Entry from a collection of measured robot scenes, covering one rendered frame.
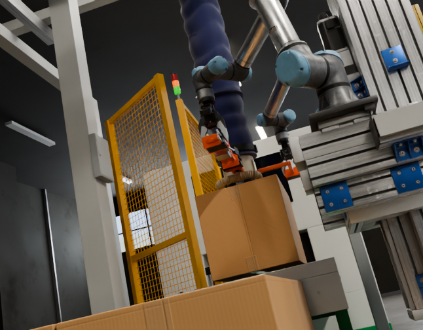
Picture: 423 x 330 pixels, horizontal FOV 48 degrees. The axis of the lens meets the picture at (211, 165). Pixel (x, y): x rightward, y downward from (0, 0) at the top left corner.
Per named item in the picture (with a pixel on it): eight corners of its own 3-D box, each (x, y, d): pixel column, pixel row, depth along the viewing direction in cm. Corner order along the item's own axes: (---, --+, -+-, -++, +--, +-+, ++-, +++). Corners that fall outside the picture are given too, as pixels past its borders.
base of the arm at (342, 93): (362, 116, 171) (354, 91, 173) (365, 101, 156) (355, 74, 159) (321, 128, 173) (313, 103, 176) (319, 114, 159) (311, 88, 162)
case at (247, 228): (238, 282, 271) (222, 214, 283) (308, 265, 264) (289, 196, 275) (212, 281, 215) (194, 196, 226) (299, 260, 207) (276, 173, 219)
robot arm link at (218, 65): (233, 56, 204) (219, 69, 212) (211, 53, 197) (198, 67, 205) (238, 73, 201) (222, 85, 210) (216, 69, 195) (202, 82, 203)
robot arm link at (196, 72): (197, 63, 206) (186, 73, 212) (202, 86, 203) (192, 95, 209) (211, 65, 210) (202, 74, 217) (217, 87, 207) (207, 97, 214)
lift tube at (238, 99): (222, 170, 271) (185, 14, 300) (259, 160, 267) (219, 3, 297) (213, 160, 250) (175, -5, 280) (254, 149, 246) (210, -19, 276)
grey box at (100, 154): (107, 183, 326) (101, 143, 334) (114, 181, 325) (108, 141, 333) (94, 177, 307) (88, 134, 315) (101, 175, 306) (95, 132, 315)
